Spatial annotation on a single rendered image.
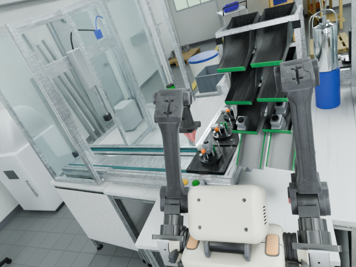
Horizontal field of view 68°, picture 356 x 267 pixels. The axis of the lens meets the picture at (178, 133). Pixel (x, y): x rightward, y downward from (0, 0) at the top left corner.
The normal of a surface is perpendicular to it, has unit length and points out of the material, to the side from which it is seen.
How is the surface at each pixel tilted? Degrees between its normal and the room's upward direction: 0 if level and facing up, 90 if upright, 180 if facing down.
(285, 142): 45
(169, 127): 93
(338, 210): 0
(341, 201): 0
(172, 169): 93
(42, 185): 90
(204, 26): 90
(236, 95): 25
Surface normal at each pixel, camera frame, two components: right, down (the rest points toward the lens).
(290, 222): -0.29, -0.84
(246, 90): -0.51, -0.53
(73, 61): -0.42, 0.55
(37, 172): 0.91, -0.10
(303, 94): -0.33, 0.39
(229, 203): -0.42, -0.17
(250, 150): -0.61, -0.21
